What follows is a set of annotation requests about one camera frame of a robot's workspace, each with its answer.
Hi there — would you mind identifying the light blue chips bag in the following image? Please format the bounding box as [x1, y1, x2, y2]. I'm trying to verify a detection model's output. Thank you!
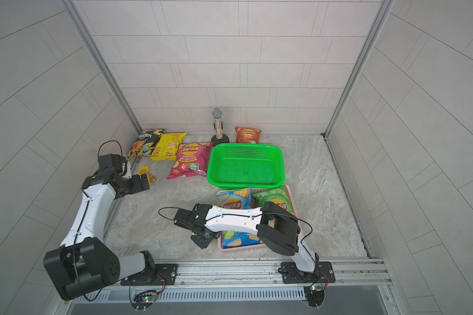
[216, 188, 262, 251]

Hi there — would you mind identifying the magenta tomato chips bag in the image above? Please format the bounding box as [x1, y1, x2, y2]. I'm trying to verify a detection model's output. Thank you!
[167, 143, 213, 180]

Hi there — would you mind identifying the pink plastic basket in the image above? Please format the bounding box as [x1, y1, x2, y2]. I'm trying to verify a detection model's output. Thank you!
[218, 185, 297, 252]

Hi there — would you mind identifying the green plastic basket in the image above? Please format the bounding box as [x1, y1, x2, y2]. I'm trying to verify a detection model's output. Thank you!
[206, 143, 285, 190]

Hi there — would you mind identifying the green cucumber chips bag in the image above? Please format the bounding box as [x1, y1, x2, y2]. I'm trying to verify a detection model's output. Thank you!
[254, 186, 294, 214]

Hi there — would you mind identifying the small red chips bag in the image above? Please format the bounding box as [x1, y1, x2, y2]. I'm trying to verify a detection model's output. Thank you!
[235, 126, 261, 144]

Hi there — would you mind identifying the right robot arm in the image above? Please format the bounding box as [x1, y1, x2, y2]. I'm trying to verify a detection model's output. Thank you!
[173, 202, 320, 276]

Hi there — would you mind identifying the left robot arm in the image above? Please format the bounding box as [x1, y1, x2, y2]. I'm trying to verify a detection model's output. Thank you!
[43, 154, 156, 301]

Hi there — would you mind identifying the black chips bag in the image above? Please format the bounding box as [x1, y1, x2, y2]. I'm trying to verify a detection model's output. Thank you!
[127, 129, 164, 158]

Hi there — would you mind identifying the yellow chips bag back left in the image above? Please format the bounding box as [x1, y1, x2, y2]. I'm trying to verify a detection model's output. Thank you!
[150, 133, 187, 161]

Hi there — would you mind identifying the yellow triangular block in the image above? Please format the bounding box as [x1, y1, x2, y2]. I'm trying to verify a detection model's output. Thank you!
[138, 165, 156, 185]

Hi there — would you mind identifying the microphone-like stand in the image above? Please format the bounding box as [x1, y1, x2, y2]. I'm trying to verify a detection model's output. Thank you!
[211, 108, 229, 146]

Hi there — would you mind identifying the left circuit board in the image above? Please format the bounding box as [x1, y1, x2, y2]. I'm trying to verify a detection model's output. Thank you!
[131, 290, 158, 313]

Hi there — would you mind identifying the circuit board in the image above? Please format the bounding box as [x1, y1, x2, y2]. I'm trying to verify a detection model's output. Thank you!
[304, 286, 325, 308]
[131, 290, 158, 313]

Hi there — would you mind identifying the right circuit board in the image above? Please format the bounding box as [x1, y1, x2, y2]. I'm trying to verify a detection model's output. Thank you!
[304, 286, 325, 308]

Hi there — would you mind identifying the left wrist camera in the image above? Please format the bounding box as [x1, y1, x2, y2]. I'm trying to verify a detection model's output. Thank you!
[120, 156, 132, 179]

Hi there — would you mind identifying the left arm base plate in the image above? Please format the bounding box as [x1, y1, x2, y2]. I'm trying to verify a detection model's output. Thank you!
[120, 264, 178, 286]

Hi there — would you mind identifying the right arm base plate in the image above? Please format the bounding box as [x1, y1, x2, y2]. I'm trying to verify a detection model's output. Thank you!
[278, 262, 336, 284]

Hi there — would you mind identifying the aluminium front rail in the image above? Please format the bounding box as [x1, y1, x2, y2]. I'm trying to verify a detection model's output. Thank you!
[73, 259, 392, 305]

